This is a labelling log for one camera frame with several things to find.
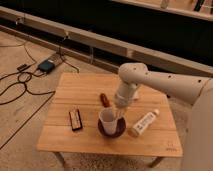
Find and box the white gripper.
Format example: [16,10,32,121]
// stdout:
[114,83,137,119]

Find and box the white ceramic cup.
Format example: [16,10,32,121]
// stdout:
[99,107,117,135]

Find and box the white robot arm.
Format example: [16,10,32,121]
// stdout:
[114,63,213,171]

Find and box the purple ceramic bowl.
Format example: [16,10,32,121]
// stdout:
[98,116,126,138]

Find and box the red oblong object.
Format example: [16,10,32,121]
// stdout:
[100,93,110,107]

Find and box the white tube bottle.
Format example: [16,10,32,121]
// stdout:
[129,109,160,137]

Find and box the wooden table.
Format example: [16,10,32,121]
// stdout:
[37,73,182,157]

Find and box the black power adapter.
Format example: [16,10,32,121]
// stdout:
[38,60,55,73]

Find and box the small black plug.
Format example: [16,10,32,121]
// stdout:
[17,64,28,71]

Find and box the black floor cable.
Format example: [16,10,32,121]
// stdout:
[0,39,56,106]

